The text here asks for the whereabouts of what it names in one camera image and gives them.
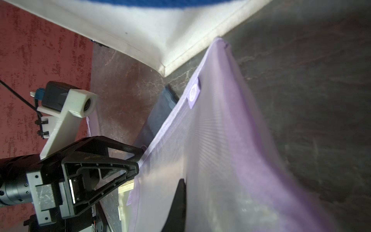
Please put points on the white canvas Doraemon tote bag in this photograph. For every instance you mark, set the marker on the white canvas Doraemon tote bag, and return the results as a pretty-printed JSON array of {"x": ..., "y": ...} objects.
[{"x": 163, "y": 39}]

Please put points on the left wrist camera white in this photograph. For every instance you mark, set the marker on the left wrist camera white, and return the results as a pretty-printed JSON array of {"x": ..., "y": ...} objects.
[{"x": 65, "y": 107}]

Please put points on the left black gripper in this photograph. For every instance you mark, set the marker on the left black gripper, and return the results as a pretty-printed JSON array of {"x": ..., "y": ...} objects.
[{"x": 73, "y": 179}]

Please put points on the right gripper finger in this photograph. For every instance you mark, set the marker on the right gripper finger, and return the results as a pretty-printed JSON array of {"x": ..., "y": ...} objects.
[{"x": 177, "y": 215}]

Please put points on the purple trim mesh pouch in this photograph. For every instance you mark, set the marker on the purple trim mesh pouch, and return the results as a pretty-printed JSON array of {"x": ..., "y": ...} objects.
[{"x": 217, "y": 141}]

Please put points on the blue mesh pouch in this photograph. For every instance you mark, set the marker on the blue mesh pouch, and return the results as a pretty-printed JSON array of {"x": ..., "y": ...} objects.
[{"x": 158, "y": 115}]

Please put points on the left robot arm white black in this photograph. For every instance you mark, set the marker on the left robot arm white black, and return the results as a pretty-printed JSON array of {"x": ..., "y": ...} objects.
[{"x": 15, "y": 189}]

